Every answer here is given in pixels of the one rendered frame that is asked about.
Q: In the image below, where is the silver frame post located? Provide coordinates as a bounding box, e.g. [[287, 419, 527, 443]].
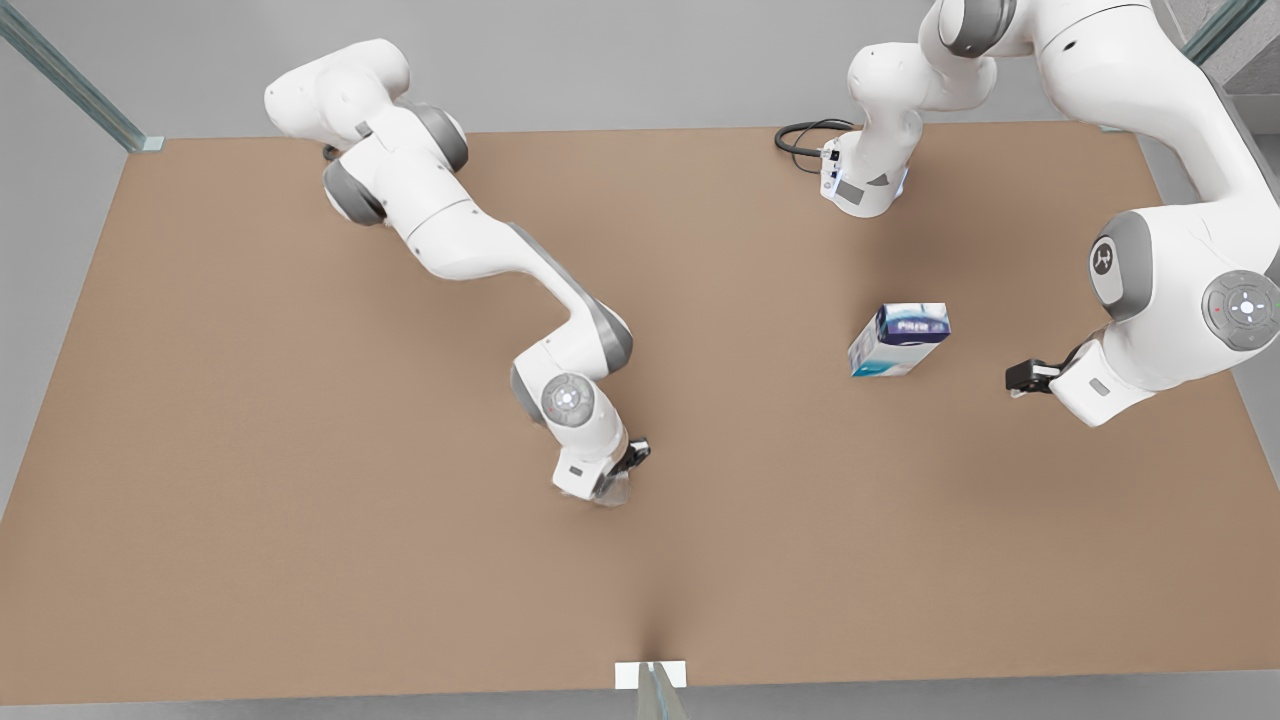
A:
[[0, 0, 165, 153], [1100, 0, 1269, 133], [614, 661, 689, 720]]

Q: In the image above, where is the blue and white carton box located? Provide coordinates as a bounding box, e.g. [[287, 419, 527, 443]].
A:
[[848, 303, 951, 379]]

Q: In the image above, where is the black cable loop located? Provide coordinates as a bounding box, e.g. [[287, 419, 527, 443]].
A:
[[774, 119, 857, 174]]

